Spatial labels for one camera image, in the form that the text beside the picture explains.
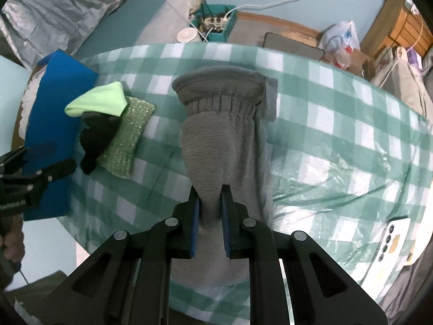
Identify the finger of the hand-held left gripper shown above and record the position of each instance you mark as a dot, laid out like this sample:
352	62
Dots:
30	155
55	172

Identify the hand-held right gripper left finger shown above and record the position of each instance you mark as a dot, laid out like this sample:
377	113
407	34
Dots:
194	223

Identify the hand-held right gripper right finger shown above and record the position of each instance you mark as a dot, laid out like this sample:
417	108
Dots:
227	223

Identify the blue cardboard box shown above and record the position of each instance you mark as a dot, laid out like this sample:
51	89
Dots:
57	108

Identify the grey fleece sock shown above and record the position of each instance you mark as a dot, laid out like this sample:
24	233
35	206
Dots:
220	142

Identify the person's left hand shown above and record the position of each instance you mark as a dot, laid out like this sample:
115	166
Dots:
13	240

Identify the black glove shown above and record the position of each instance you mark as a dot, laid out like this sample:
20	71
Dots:
98	138

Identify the light green cloth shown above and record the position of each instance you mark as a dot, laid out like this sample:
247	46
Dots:
101	101

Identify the green sponge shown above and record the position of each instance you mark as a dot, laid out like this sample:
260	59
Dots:
132	135

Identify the person's olive trousers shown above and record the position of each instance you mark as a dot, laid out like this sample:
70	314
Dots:
40	284

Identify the green checked tablecloth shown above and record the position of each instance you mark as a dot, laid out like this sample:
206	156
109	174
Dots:
338	125

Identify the silver foil curtain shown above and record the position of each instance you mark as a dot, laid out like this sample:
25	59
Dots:
67	6

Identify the white smartphone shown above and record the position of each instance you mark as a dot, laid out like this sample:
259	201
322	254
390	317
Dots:
395	243

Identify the grey duvet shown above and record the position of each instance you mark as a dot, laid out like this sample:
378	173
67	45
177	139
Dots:
406	284

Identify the teal plastic basket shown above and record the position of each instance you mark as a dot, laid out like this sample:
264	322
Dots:
223	34

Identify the grey seat cushion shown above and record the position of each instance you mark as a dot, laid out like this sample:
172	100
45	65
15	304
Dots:
294	45

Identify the white power strip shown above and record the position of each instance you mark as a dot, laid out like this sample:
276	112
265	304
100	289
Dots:
216	22

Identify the clear plastic bottle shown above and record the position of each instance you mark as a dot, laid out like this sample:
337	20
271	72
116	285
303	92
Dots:
343	57

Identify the brown cardboard box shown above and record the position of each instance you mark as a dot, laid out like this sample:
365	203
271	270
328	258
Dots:
360	61

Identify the white plastic bag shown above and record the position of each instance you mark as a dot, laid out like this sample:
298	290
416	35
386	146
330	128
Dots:
341	37

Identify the grey bed sheet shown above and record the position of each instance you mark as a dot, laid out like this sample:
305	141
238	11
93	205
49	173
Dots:
399	78

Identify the wooden headboard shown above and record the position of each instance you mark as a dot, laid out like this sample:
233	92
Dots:
406	23

